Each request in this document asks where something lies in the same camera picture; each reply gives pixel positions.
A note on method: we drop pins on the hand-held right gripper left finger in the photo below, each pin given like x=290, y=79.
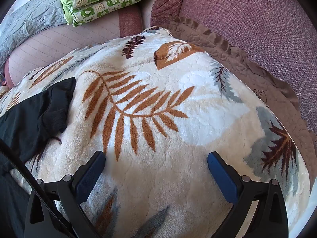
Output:
x=91, y=174

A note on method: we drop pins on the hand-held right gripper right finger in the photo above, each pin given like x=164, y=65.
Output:
x=223, y=176

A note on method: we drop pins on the black pants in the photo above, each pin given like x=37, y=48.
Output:
x=22, y=126

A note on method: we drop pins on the leaf print fleece blanket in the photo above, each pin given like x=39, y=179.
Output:
x=153, y=153

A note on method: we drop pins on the brown ruffled quilt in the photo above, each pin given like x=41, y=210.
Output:
x=247, y=54

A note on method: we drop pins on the grey quilted bedspread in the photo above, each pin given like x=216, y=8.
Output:
x=29, y=22

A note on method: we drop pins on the green patterned quilt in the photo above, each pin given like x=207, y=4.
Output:
x=99, y=7

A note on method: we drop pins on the maroon and pink sofa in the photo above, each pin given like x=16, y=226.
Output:
x=247, y=7

